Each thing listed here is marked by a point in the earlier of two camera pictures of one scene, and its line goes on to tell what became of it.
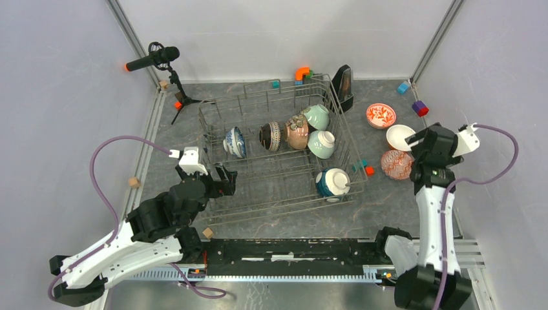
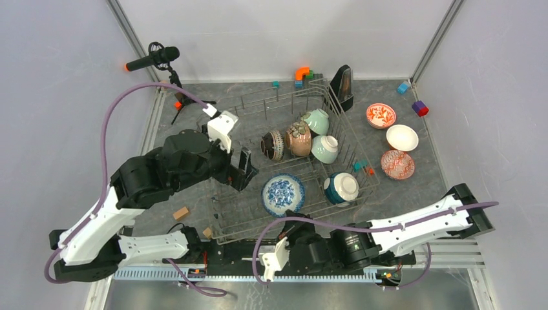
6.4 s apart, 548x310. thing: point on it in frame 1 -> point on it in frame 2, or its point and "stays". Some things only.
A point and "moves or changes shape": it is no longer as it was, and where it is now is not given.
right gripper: [417, 137] -> [291, 228]
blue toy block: [402, 88] stays
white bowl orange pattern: [380, 115] stays
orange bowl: [396, 135] stays
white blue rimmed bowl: [234, 143] -> [281, 192]
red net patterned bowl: [397, 164] stays
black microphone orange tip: [160, 56] stays
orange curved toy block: [299, 72] stays
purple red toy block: [420, 108] stays
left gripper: [229, 176] -> [240, 177]
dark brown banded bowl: [270, 136] moves or changes shape
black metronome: [342, 90] stays
